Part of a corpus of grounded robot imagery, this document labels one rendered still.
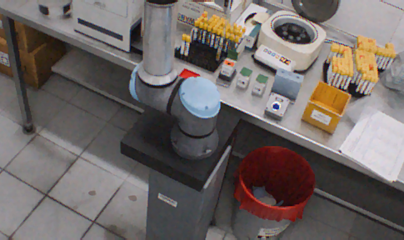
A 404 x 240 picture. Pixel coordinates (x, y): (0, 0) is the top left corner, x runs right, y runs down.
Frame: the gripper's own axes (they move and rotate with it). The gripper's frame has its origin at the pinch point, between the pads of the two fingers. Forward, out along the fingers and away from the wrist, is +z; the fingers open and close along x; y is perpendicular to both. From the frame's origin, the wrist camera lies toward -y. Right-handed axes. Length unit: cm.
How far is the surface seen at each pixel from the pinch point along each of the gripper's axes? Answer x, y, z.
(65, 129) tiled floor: 0, 82, 114
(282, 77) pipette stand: 2.7, -26.0, 16.4
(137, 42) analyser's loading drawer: 9.4, 30.7, 22.1
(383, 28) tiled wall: -50, -56, 12
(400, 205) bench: -26, -101, 86
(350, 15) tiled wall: -50, -40, 12
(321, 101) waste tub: -2.7, -42.6, 24.3
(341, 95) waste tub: -2, -49, 18
